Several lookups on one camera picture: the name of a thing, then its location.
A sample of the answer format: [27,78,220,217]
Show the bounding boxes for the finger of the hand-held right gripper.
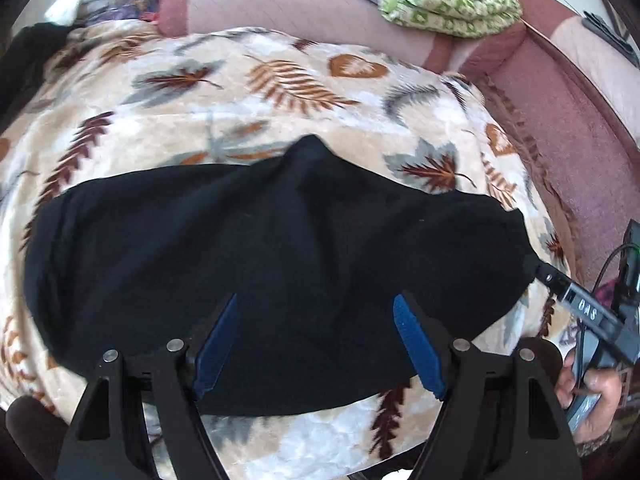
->
[525,256,571,297]

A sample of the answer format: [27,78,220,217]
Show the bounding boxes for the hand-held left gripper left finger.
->
[56,294,239,480]

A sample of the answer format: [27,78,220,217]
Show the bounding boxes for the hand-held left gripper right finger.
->
[392,291,583,480]

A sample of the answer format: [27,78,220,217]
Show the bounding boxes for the dark cloth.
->
[0,22,76,133]

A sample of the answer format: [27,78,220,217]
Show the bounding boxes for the black remote control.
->
[582,10,638,56]

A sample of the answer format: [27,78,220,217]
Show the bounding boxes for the person's right hand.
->
[556,350,626,448]

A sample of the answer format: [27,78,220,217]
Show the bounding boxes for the black pants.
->
[22,134,541,417]

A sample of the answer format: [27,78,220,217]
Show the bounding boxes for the leaf printed blanket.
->
[0,26,576,480]

